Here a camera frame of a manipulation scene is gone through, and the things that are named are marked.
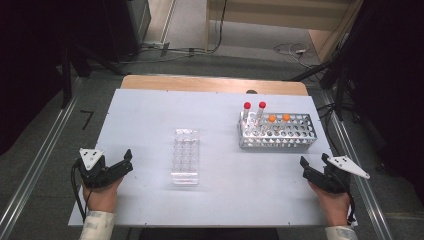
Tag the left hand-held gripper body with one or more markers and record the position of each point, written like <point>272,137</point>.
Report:
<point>95,176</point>

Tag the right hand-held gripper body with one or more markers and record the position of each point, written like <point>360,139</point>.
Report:
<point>328,181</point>

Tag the metal perforated tube rack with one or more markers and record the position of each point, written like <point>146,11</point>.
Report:
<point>293,133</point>

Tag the orange-capped test tube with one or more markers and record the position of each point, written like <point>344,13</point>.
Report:
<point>272,118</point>
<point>286,117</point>

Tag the clear plastic tube rack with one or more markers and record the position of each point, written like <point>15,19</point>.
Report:
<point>185,156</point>

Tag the red-capped test tube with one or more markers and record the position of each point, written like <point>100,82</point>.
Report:
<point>246,106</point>
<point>262,105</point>

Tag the person's left hand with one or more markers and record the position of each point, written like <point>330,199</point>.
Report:
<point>100,200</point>

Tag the person's right hand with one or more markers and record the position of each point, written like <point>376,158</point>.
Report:
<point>335,208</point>

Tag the white table board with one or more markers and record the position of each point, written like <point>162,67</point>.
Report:
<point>143,113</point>

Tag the black metal stand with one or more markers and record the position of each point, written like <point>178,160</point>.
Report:
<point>338,80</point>
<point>66,80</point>

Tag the person's dark clothing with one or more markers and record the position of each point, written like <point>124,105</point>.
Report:
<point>206,234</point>

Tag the wooden table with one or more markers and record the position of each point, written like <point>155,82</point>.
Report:
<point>206,83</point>

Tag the black cabinet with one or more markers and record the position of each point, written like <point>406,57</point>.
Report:
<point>120,30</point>

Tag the light wooden furniture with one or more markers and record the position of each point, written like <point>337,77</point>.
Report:
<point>273,15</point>

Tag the aluminium floor rail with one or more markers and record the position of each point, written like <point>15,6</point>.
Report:
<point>363,193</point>
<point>36,160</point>

